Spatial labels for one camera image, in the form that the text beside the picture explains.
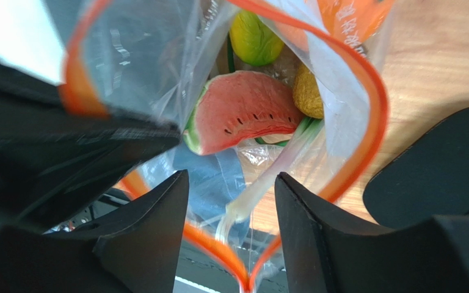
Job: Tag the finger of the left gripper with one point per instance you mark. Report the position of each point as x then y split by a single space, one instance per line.
53 164

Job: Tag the fake orange fruit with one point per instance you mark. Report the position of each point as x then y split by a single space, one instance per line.
352 22

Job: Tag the checked blue beige pillow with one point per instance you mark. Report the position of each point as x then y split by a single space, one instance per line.
214 181

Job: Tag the fake watermelon slice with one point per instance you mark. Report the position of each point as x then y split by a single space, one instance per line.
240 106

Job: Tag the black baseball cap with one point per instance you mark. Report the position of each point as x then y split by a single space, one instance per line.
431 177

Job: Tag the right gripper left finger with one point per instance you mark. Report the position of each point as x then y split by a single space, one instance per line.
134 248

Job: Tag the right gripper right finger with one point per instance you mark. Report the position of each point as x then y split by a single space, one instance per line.
327 249

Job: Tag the clear orange zip bag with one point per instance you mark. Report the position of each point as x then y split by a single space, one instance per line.
153 58

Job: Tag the fake yellow green fruit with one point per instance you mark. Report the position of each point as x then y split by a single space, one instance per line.
252 41

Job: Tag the fake brown potato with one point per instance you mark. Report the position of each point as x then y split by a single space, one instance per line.
306 94

